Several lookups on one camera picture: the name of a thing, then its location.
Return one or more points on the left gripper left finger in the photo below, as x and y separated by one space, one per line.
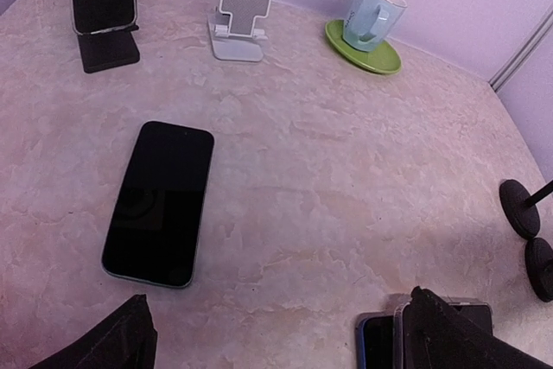
126 338

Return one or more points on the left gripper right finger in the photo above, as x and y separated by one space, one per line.
440 337

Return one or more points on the black folding phone stand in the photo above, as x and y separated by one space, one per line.
108 50

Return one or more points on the white folding phone stand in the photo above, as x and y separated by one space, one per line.
233 32

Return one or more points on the centre bottom blue phone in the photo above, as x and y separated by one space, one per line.
373 339

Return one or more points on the left bottom teal phone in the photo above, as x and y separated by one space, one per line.
155 225

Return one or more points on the front black pole stand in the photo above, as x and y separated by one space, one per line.
538 263

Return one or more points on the black pole stand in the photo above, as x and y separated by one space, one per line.
538 263
519 207

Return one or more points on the rear black pole stand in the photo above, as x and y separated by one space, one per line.
519 207

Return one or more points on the green saucer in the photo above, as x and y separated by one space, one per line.
383 60

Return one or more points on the light blue mug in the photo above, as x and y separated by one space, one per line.
368 22

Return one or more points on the right aluminium corner post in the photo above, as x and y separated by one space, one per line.
523 53

